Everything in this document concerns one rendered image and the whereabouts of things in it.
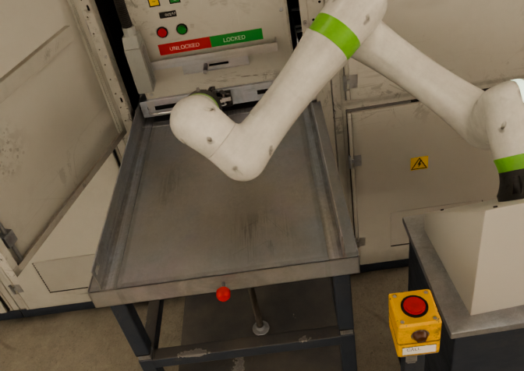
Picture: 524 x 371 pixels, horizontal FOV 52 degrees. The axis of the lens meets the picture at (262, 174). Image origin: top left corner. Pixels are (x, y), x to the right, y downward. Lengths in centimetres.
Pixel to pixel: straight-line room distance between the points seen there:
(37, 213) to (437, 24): 123
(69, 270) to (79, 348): 32
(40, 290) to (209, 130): 145
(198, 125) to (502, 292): 71
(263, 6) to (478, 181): 100
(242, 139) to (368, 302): 122
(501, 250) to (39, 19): 122
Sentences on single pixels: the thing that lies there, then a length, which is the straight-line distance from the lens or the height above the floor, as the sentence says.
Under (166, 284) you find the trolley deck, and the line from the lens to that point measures 125.
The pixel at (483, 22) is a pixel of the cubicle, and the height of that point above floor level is 104.
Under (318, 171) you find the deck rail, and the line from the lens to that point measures 143.
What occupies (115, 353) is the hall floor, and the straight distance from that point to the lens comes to 228.
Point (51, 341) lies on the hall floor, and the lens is 245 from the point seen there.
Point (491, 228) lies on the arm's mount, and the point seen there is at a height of 100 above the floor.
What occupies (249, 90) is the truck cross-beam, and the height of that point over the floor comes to 91.
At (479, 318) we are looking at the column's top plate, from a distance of 125.
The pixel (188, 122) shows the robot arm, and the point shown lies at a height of 117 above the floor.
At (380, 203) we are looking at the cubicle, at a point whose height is 39.
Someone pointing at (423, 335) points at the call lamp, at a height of 88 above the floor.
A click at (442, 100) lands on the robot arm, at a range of 137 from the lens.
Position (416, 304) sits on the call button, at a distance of 105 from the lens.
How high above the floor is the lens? 174
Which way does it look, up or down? 38 degrees down
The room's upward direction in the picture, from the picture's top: 11 degrees counter-clockwise
